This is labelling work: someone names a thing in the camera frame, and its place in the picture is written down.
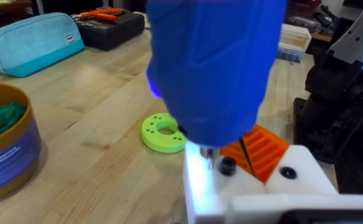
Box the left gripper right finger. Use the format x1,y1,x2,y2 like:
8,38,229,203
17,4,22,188
242,124,338,195

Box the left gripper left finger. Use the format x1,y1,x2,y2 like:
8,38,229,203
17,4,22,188
183,139,267,217

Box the blue electric screwdriver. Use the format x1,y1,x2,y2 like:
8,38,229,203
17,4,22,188
145,0,288,170

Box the green disc with holes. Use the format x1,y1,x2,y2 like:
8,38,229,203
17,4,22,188
140,112,189,154

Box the white and clear plastic box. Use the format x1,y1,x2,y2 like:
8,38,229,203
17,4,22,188
275,22,313,64

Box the black tool case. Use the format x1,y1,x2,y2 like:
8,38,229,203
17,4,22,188
71,8,146,52

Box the round tub with toys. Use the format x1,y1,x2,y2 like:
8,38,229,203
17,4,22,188
0,82,43,205

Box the teal zip bag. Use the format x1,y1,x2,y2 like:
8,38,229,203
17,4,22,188
0,12,86,78

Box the orange handled pliers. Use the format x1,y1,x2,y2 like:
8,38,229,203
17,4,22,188
71,7,124,22

